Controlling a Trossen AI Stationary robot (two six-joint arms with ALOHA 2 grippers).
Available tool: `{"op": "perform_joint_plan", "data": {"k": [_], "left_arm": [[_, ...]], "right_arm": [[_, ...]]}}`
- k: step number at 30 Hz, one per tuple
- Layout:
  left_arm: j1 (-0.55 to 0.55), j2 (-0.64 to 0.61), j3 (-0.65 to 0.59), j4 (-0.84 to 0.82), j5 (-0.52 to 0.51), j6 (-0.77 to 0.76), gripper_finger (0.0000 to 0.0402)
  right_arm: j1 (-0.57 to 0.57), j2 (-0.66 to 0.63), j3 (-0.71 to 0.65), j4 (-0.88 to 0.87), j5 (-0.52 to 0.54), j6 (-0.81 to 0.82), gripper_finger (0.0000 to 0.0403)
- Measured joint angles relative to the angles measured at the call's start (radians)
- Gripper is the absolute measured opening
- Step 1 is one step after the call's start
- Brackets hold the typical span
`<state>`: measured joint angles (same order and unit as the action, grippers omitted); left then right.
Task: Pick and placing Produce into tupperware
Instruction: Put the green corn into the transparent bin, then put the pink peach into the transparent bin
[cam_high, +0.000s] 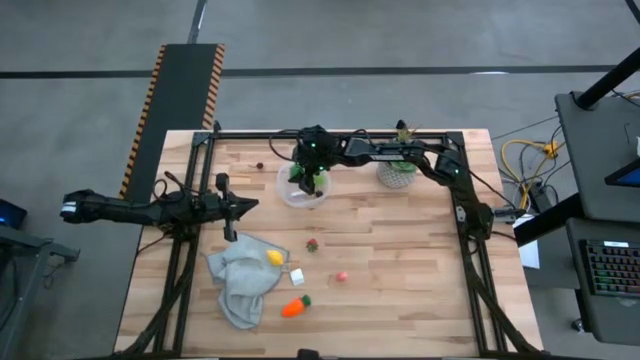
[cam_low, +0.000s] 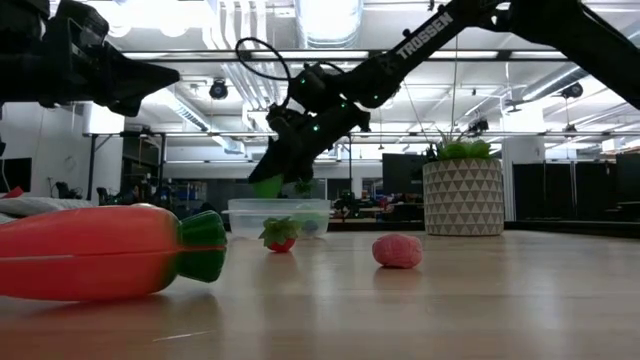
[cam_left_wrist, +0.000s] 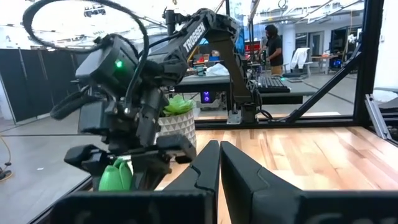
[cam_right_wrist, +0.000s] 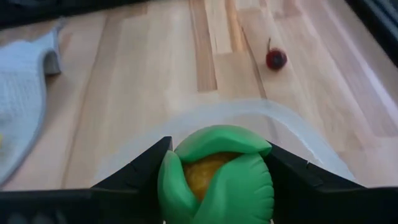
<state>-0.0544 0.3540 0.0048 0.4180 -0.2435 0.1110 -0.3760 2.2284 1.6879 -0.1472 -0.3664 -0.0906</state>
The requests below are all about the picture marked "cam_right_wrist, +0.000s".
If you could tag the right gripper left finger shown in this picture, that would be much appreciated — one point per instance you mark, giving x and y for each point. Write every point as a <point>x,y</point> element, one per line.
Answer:
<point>136,186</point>

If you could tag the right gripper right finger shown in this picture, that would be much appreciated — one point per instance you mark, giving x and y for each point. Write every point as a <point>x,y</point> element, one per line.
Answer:
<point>304,193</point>

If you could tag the green husked corn toy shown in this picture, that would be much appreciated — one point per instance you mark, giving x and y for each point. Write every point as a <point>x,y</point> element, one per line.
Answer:
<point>236,193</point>

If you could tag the dark red cherry toy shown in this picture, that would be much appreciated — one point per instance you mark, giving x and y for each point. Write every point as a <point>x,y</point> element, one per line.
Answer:
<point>276,59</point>

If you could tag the clear plastic tupperware container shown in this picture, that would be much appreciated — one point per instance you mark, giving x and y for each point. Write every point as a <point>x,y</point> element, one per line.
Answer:
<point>248,107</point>

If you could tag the grey cloth towel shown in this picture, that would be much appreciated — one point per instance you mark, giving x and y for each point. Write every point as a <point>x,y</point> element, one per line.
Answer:
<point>18,93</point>

